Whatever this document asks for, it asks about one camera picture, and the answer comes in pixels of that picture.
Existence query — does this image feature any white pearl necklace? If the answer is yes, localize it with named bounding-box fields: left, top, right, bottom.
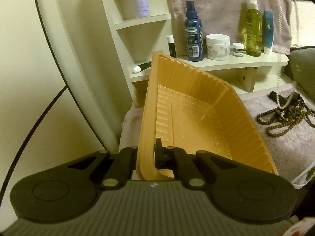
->
left=275, top=0, right=300, bottom=110

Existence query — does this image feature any dark green bead necklace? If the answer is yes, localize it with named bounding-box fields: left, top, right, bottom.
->
left=256, top=100, right=315, bottom=128

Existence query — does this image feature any orange plastic tray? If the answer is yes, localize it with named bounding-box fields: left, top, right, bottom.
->
left=136, top=52, right=278, bottom=181

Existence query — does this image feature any black leather watch strap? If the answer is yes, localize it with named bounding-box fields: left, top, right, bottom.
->
left=286, top=92, right=302, bottom=109

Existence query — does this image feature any blue and white tube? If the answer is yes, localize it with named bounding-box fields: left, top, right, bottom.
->
left=263, top=10, right=274, bottom=55

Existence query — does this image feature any green oil spray bottle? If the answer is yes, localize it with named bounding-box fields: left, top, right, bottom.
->
left=244, top=0, right=263, bottom=57

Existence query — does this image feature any lilac plush table cloth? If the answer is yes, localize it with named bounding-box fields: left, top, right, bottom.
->
left=119, top=83, right=315, bottom=190

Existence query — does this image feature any grey cushion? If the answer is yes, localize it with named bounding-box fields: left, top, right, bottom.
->
left=284, top=46, right=315, bottom=102

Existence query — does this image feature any hanging lilac towel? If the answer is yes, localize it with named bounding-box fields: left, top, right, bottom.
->
left=170, top=0, right=292, bottom=55

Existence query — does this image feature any small green-label jar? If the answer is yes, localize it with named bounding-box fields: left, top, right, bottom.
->
left=232, top=43, right=244, bottom=57

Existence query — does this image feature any white cream jar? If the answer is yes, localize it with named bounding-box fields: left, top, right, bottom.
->
left=206, top=34, right=230, bottom=61

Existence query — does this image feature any black rectangular clip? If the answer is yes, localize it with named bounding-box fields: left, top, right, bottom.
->
left=268, top=91, right=287, bottom=106

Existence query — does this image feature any dark blue spray bottle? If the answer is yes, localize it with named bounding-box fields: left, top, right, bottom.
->
left=185, top=1, right=204, bottom=62

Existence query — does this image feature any black white lip balm stick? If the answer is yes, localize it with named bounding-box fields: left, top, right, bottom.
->
left=167, top=35, right=177, bottom=58

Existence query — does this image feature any black tube with white cap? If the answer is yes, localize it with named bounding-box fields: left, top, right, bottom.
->
left=132, top=61, right=152, bottom=74

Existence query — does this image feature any cream wooden shelf unit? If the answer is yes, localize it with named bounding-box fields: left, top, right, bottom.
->
left=96, top=0, right=289, bottom=108

